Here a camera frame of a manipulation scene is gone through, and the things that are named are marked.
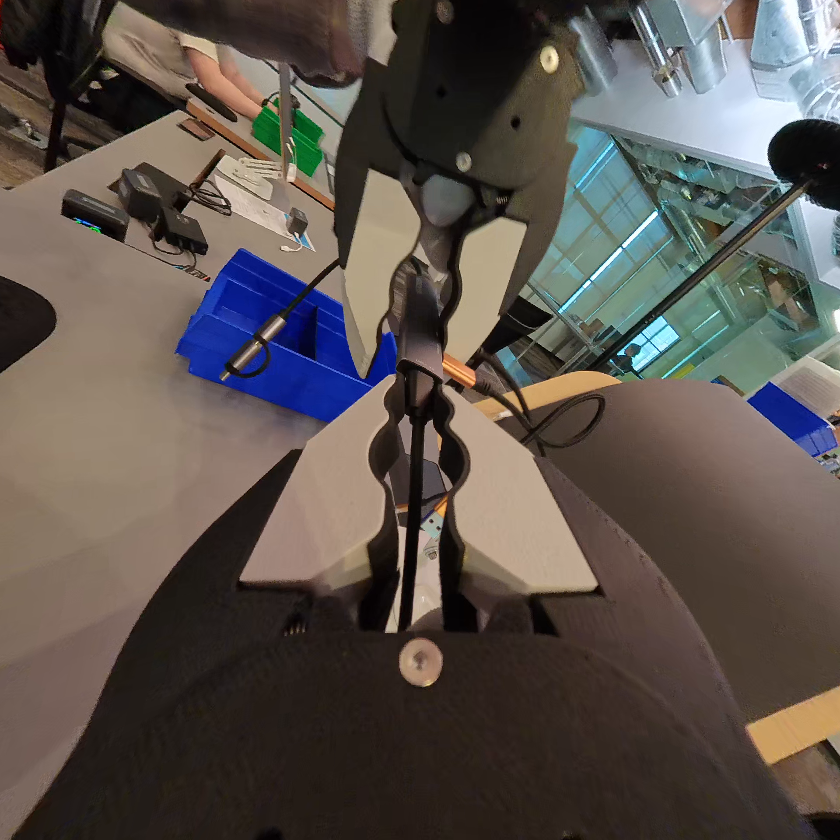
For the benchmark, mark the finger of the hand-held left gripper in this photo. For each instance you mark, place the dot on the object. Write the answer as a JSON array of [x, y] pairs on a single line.
[[492, 282], [374, 263]]

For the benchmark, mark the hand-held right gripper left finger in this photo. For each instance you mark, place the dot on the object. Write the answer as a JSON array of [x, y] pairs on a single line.
[[315, 525]]

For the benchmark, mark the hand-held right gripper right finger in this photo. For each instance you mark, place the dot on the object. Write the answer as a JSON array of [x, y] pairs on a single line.
[[525, 525]]

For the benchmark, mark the small dark grey usb hub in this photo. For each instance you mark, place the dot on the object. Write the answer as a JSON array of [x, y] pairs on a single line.
[[423, 322]]

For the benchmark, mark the blue plastic bin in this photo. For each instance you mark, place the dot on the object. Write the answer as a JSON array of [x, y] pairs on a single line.
[[263, 341]]

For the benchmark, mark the person's left forearm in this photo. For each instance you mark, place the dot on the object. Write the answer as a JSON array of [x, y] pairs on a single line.
[[302, 40]]

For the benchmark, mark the green box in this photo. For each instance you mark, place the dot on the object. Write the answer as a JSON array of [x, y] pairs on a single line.
[[295, 138]]

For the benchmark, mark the white paper sheet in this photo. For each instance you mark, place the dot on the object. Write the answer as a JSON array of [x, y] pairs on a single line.
[[250, 171]]

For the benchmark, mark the small black device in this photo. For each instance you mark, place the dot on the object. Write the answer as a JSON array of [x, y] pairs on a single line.
[[151, 197]]

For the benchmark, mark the small blue desk bin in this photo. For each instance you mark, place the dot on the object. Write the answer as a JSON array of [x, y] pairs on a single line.
[[794, 420]]

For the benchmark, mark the black round-base pole stand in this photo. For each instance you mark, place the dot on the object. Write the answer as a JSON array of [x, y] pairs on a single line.
[[807, 158]]

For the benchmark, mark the dark cloth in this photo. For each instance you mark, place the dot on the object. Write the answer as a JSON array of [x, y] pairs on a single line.
[[20, 322]]

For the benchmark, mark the silver ceiling duct pipes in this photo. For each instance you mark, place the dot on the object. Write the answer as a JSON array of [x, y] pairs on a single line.
[[709, 40]]

